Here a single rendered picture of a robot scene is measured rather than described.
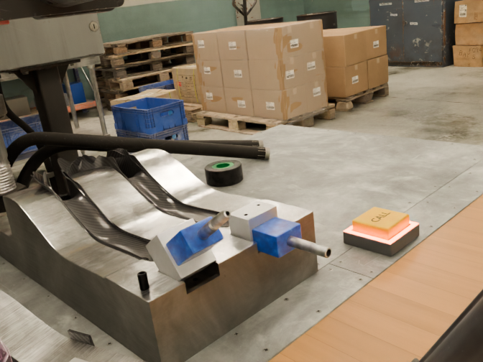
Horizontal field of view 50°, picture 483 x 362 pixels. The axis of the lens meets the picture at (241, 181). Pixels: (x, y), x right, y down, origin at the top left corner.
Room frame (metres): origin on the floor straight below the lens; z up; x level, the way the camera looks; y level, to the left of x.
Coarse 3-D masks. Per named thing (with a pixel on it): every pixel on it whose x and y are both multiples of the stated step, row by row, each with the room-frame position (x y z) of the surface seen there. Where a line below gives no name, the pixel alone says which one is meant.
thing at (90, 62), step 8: (96, 56) 4.20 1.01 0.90; (80, 64) 4.12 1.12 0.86; (88, 64) 4.15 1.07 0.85; (0, 80) 3.73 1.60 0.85; (64, 80) 4.67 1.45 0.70; (96, 88) 4.22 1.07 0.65; (72, 96) 4.68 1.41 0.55; (96, 96) 4.22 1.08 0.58; (72, 104) 4.67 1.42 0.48; (96, 104) 4.22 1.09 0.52; (72, 112) 4.66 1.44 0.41; (104, 120) 4.23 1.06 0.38; (80, 128) 4.65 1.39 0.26; (104, 128) 4.22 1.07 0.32; (32, 152) 3.96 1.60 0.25; (16, 160) 3.78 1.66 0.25; (24, 160) 3.78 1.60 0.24
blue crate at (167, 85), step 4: (168, 80) 6.68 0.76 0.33; (172, 80) 6.67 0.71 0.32; (152, 84) 6.52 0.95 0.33; (156, 84) 6.56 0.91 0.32; (160, 84) 6.60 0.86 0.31; (164, 84) 6.63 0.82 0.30; (168, 84) 6.68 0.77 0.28; (172, 84) 6.29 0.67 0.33; (140, 88) 6.35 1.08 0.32; (144, 88) 6.27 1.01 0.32; (148, 88) 6.21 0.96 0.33; (152, 88) 6.15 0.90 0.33; (156, 88) 6.13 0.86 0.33; (160, 88) 6.17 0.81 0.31; (164, 88) 6.20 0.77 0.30; (168, 88) 6.24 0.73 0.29; (172, 88) 6.29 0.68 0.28; (140, 92) 6.35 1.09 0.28
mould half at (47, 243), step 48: (48, 192) 0.71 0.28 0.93; (96, 192) 0.72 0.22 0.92; (192, 192) 0.76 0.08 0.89; (0, 240) 0.78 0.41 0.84; (48, 240) 0.62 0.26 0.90; (240, 240) 0.56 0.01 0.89; (48, 288) 0.66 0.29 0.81; (96, 288) 0.53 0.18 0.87; (240, 288) 0.52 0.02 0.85; (288, 288) 0.58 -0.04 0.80; (144, 336) 0.46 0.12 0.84; (192, 336) 0.47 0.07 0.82
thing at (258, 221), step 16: (240, 208) 0.59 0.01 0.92; (256, 208) 0.58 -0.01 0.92; (272, 208) 0.58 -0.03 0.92; (240, 224) 0.56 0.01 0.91; (256, 224) 0.56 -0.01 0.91; (272, 224) 0.56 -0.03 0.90; (288, 224) 0.55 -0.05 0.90; (256, 240) 0.55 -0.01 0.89; (272, 240) 0.53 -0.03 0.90; (288, 240) 0.53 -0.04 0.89; (304, 240) 0.52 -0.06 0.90
